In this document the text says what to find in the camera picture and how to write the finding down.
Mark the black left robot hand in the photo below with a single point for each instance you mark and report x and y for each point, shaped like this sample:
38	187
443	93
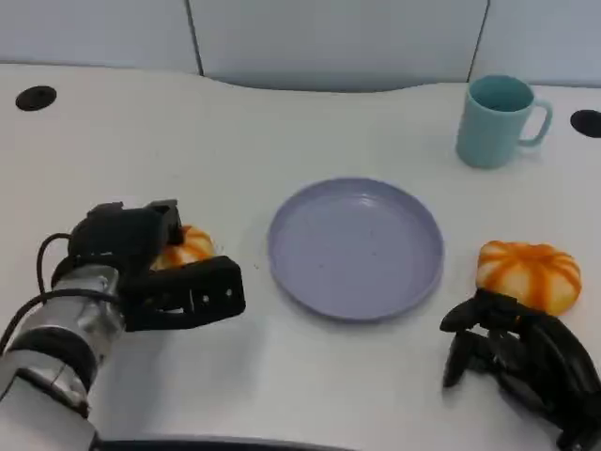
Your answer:
197	291

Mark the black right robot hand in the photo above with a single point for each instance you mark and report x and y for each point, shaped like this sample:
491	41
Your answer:
559	362

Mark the orange and white bread roll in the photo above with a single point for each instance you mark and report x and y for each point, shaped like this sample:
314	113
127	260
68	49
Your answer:
526	268
195	244

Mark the lilac plate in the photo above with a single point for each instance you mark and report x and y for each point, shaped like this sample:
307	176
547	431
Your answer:
354	253

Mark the pale green mug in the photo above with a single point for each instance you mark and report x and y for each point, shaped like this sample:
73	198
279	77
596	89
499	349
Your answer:
488	131

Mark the grey partition panel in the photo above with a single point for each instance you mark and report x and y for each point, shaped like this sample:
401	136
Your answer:
94	33
544	37
338	42

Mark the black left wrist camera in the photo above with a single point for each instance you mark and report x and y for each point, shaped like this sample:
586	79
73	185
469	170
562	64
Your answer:
108	235

